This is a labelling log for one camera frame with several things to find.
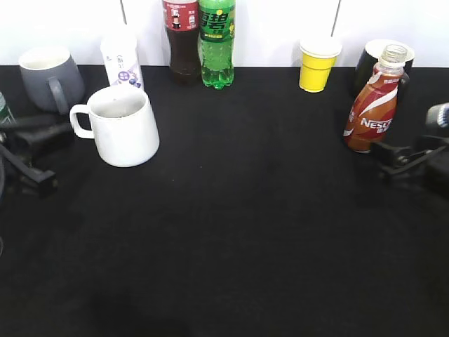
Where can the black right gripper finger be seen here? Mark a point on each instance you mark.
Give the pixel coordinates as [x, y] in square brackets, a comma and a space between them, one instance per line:
[32, 180]

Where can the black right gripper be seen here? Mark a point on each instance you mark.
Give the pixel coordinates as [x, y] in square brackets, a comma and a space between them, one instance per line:
[423, 170]

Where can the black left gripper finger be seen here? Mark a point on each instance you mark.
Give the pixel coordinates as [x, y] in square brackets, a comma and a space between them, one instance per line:
[34, 138]

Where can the brown nescafe coffee bottle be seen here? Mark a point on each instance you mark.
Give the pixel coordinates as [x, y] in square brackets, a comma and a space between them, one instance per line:
[375, 106]

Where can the white ceramic mug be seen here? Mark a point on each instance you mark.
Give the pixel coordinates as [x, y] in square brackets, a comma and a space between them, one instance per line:
[121, 121]

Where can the yellow paper cup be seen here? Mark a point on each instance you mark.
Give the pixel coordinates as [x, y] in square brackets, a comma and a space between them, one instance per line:
[319, 54]

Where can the green sprite bottle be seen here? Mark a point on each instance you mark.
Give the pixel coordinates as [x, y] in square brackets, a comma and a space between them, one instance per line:
[217, 32]

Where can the clear water bottle green label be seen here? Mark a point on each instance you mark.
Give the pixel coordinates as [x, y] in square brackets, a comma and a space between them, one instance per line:
[6, 116]

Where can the grey ceramic mug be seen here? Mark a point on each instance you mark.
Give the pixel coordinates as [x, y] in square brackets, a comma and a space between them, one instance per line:
[51, 78]

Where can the black mug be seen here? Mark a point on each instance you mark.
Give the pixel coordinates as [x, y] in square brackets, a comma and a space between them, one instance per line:
[371, 52]

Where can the dark cola bottle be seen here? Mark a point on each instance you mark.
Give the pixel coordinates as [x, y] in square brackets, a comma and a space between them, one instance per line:
[181, 20]

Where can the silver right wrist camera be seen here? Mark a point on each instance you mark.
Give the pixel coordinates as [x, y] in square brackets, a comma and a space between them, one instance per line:
[437, 119]

